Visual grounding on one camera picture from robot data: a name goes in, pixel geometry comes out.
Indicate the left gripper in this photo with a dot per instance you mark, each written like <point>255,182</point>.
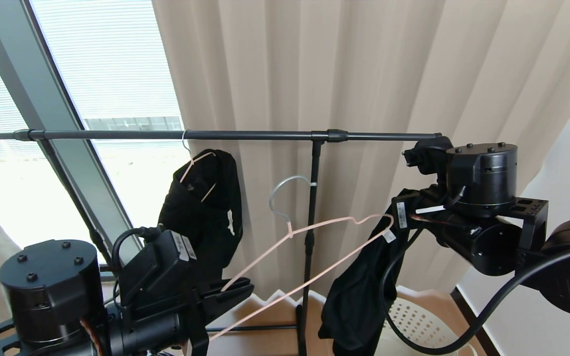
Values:
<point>151,331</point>

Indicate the window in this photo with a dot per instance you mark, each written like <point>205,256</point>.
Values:
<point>117,74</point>

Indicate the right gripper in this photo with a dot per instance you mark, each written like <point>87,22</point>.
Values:
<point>423,212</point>

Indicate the black clothes rack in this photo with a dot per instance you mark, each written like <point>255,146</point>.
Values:
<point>265,134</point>

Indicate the white laundry basket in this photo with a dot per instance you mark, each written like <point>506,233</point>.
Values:
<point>433,316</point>

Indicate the black garment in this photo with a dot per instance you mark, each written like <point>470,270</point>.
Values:
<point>359,296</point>

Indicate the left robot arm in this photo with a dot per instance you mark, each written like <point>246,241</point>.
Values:
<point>50,287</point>

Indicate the beige curtain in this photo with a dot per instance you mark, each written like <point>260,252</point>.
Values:
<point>389,64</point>

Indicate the pink clothes hanger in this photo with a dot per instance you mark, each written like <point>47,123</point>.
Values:
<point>290,230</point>
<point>192,159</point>

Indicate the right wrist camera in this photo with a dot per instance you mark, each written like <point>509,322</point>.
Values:
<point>428,153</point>

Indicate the black shorts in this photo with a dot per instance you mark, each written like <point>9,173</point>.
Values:
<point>206,227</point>

